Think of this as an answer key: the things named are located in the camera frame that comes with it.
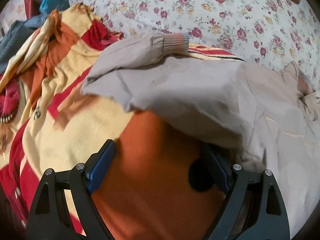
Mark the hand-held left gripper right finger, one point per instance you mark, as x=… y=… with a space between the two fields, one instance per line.
x=220 y=170

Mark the floral furniture cover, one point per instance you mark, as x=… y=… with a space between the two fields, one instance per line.
x=13 y=12

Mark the grey zip jacket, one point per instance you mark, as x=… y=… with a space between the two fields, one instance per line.
x=190 y=90

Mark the floral quilt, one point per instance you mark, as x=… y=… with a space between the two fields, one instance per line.
x=225 y=10

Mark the blue plastic bag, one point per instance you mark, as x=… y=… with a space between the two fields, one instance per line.
x=53 y=1

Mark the red orange printed blanket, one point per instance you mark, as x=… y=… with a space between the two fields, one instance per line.
x=75 y=120

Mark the grey-blue cloth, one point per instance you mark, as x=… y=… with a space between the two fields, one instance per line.
x=15 y=37

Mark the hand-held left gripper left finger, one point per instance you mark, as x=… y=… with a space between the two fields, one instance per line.
x=100 y=165

